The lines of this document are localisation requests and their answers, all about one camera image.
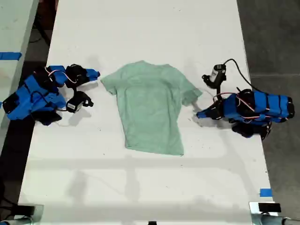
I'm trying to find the red white servo wire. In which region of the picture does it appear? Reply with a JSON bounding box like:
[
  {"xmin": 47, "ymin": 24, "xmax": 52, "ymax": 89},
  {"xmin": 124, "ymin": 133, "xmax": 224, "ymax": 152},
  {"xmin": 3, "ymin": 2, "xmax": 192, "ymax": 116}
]
[
  {"xmin": 212, "ymin": 92, "xmax": 270, "ymax": 120},
  {"xmin": 44, "ymin": 66, "xmax": 78, "ymax": 84}
]

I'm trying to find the short blue tape strip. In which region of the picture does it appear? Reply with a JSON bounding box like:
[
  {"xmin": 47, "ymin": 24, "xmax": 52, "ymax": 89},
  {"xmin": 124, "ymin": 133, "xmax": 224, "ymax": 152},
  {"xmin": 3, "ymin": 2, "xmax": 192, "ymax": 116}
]
[{"xmin": 259, "ymin": 187, "xmax": 273, "ymax": 198}]

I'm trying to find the black camera box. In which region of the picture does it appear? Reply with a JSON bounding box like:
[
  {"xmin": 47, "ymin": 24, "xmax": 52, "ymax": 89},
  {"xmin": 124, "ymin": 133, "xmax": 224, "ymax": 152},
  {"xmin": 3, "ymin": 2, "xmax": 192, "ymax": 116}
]
[
  {"xmin": 202, "ymin": 63, "xmax": 227, "ymax": 90},
  {"xmin": 66, "ymin": 90, "xmax": 94, "ymax": 114}
]

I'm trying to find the black camera cable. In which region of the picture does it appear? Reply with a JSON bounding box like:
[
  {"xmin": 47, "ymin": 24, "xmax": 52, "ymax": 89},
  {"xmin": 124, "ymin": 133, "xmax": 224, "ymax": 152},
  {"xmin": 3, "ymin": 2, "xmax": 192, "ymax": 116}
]
[{"xmin": 223, "ymin": 58, "xmax": 259, "ymax": 93}]

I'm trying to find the shiny metal bracket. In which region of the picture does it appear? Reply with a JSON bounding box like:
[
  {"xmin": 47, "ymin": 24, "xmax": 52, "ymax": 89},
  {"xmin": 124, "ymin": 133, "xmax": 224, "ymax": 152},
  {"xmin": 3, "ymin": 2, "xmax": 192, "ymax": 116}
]
[{"xmin": 248, "ymin": 201, "xmax": 282, "ymax": 225}]

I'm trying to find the long blue tape strip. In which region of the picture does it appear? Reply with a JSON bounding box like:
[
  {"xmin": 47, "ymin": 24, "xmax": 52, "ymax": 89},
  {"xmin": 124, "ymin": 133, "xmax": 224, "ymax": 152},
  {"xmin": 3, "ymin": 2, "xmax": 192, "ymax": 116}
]
[{"xmin": 0, "ymin": 52, "xmax": 23, "ymax": 61}]

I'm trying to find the pale green T-shirt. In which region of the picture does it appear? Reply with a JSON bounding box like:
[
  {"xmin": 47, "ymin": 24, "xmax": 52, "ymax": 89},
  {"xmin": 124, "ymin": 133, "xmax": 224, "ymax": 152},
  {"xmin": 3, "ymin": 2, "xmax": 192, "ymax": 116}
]
[{"xmin": 100, "ymin": 60, "xmax": 203, "ymax": 157}]

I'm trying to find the small black box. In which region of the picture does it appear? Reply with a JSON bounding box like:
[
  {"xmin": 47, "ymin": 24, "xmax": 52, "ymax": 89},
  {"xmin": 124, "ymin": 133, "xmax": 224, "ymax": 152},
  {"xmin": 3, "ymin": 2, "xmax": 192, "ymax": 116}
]
[
  {"xmin": 258, "ymin": 202, "xmax": 282, "ymax": 213},
  {"xmin": 17, "ymin": 204, "xmax": 36, "ymax": 216}
]

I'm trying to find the white side table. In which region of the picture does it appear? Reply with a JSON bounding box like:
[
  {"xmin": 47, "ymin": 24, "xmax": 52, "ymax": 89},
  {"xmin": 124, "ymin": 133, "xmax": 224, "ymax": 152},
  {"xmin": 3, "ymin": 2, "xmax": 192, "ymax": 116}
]
[{"xmin": 0, "ymin": 0, "xmax": 39, "ymax": 129}]

